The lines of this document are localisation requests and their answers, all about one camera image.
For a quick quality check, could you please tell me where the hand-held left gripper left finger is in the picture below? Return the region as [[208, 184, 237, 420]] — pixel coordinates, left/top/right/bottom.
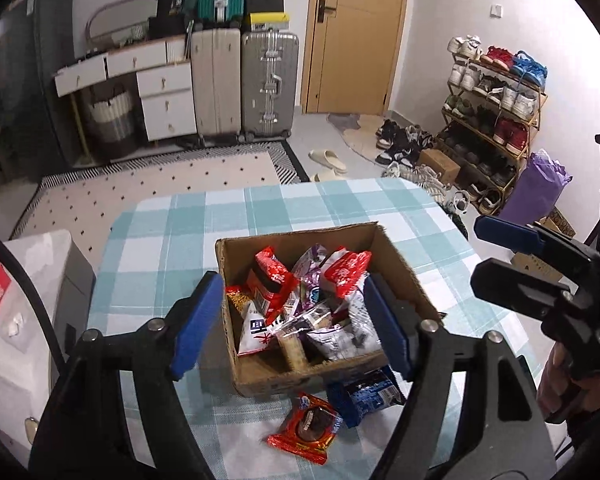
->
[[27, 270, 226, 480]]

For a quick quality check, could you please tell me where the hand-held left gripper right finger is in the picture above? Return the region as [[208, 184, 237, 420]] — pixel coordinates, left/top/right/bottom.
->
[[362, 272, 558, 480]]

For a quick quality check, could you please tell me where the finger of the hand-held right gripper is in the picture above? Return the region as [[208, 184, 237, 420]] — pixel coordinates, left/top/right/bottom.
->
[[470, 257, 576, 321], [474, 216, 598, 281]]

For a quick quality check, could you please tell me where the white purple snack bag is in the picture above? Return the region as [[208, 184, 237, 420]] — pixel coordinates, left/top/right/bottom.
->
[[347, 282, 383, 356]]

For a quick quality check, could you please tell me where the yellow patterned snack packet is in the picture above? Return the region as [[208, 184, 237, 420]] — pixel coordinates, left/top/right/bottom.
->
[[225, 285, 253, 322]]

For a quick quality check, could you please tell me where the white red snack bag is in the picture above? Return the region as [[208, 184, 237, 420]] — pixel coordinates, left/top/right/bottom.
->
[[237, 300, 286, 357]]

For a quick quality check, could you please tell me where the red white snack packet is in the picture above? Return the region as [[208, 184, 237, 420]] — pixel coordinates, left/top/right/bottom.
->
[[322, 249, 373, 286], [245, 246, 301, 313]]

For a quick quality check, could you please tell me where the brown silver snack packet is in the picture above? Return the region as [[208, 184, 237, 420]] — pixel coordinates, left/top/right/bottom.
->
[[270, 302, 343, 336]]

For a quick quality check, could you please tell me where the blue cookie packet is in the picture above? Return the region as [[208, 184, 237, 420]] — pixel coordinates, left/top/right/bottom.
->
[[327, 366, 407, 429]]

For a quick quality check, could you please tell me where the brown cardboard box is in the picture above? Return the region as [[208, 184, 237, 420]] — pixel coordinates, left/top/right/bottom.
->
[[215, 222, 443, 398]]

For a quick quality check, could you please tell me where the purple snack packet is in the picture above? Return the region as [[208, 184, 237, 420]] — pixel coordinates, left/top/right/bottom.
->
[[291, 244, 331, 318]]

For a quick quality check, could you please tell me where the beige wafer packet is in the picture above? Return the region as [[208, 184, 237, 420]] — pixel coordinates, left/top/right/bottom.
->
[[278, 332, 309, 373]]

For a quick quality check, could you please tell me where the red cookie packet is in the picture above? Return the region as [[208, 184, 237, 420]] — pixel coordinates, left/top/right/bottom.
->
[[267, 392, 343, 465]]

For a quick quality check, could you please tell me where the person's right hand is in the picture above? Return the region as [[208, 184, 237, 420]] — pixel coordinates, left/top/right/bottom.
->
[[535, 342, 600, 427]]

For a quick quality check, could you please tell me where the purple plastic bag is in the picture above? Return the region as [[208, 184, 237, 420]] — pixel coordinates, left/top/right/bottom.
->
[[497, 149, 573, 233]]

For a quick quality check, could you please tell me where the patterned cardboard carton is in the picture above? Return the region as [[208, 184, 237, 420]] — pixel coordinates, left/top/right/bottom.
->
[[540, 207, 578, 240]]

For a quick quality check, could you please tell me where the small brown shoe box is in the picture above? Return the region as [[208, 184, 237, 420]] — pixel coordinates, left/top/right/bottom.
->
[[419, 149, 462, 184]]

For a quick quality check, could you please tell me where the gold metal shoe rack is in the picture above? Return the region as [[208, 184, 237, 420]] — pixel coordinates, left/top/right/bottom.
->
[[437, 52, 548, 216]]

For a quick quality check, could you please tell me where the shoe rack with shoes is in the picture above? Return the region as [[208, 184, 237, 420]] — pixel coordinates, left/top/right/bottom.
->
[[442, 35, 548, 213]]

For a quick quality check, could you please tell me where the pile of dark shoes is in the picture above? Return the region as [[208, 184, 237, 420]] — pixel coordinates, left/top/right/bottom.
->
[[375, 119, 476, 216]]

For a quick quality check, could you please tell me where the beige dotted area rug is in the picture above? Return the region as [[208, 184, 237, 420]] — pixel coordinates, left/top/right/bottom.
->
[[10, 140, 308, 241]]

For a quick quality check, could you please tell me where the beige slipper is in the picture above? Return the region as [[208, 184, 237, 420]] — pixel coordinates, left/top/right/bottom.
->
[[307, 149, 341, 166], [309, 167, 348, 183]]

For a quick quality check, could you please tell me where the round beige floor mat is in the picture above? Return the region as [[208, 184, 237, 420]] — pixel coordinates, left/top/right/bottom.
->
[[327, 112, 396, 163]]

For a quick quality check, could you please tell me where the white grey storage cabinet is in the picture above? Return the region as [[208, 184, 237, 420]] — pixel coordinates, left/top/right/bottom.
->
[[0, 230, 97, 441]]

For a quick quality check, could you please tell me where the grey white laundry basket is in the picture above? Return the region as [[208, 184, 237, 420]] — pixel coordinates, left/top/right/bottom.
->
[[82, 87, 141, 158]]

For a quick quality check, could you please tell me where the white drawer desk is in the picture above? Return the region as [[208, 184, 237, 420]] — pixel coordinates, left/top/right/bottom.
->
[[54, 35, 197, 143]]

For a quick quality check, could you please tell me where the beige suitcase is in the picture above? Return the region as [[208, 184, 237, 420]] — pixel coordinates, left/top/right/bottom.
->
[[189, 27, 243, 147]]

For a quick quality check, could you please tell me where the wooden door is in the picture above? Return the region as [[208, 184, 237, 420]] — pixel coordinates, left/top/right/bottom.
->
[[302, 0, 411, 117]]

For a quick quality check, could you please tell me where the silver suitcase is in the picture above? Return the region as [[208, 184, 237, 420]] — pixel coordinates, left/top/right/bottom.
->
[[240, 29, 301, 142]]

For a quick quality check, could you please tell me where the black refrigerator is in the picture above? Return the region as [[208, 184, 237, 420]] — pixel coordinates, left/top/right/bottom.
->
[[0, 0, 88, 196]]

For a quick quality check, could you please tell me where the yellow black shoe box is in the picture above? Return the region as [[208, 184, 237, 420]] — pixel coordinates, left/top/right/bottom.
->
[[242, 12, 289, 32]]

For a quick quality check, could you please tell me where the black shopping bag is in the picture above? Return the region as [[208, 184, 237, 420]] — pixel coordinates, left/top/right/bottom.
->
[[149, 0, 187, 40]]

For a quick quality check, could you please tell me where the arched vanity mirror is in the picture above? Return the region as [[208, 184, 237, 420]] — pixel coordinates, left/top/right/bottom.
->
[[85, 0, 156, 46]]

